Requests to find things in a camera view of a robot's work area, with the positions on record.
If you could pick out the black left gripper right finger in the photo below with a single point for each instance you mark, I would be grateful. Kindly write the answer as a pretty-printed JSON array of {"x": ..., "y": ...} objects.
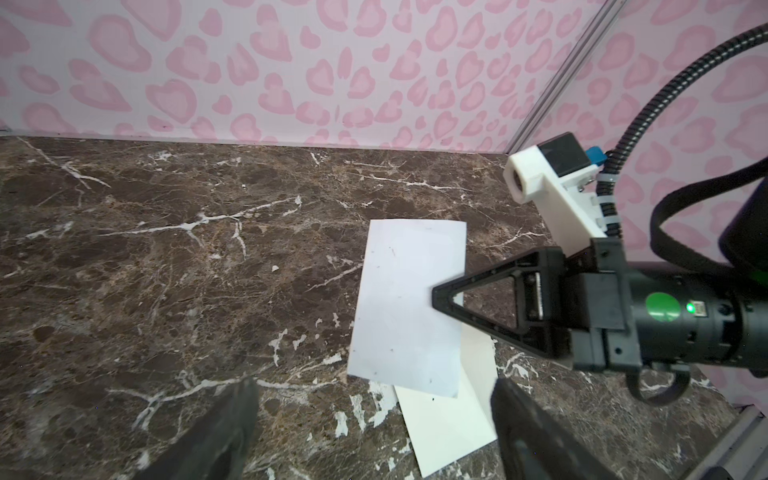
[{"x": 533, "y": 445}]

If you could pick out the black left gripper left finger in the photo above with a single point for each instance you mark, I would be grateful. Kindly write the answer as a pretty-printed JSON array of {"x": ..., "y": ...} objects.
[{"x": 217, "y": 446}]

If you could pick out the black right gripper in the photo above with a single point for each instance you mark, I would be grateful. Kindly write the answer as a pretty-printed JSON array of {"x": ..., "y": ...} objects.
[{"x": 574, "y": 309}]

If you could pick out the green floral letter paper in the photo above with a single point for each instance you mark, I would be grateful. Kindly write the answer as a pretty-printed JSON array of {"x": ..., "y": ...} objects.
[{"x": 398, "y": 337}]

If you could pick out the cream white envelope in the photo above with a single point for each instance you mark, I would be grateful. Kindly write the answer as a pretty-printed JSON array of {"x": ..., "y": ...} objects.
[{"x": 443, "y": 430}]

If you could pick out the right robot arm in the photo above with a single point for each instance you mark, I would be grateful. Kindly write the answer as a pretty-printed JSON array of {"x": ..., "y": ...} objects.
[{"x": 687, "y": 310}]

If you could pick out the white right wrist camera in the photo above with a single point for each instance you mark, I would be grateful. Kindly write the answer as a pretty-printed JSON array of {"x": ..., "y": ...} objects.
[{"x": 554, "y": 175}]

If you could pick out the metal base rail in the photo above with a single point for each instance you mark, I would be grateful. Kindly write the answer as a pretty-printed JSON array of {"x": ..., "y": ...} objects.
[{"x": 739, "y": 453}]

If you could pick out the aluminium corner frame post right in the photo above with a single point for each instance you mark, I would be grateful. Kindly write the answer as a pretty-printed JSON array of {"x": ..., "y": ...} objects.
[{"x": 578, "y": 56}]

